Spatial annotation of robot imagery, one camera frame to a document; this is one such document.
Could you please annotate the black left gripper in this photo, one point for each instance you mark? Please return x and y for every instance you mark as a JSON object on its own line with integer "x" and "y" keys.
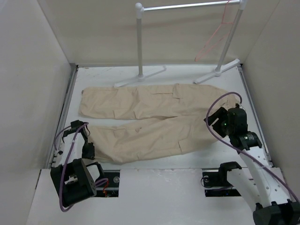
{"x": 90, "y": 154}

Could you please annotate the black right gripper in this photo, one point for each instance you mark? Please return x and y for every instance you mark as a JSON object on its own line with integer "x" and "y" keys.
{"x": 221, "y": 113}

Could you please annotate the beige cargo trousers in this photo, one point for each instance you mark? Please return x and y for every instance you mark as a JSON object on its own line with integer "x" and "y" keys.
{"x": 162, "y": 120}

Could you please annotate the pink wire hanger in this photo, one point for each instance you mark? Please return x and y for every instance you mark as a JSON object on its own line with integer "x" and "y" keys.
{"x": 219, "y": 34}

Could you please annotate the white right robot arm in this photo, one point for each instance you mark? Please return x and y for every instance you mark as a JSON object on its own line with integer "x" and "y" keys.
{"x": 266, "y": 192}

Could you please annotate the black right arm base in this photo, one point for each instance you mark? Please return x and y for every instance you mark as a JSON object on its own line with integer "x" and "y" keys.
{"x": 215, "y": 181}

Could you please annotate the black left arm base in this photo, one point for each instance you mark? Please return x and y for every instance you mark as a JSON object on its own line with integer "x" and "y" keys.
{"x": 108, "y": 185}

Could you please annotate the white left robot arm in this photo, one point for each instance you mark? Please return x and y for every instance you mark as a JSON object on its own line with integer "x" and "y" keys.
{"x": 73, "y": 180}

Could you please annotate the white clothes rack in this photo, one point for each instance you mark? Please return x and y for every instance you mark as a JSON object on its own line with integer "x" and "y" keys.
{"x": 172, "y": 33}

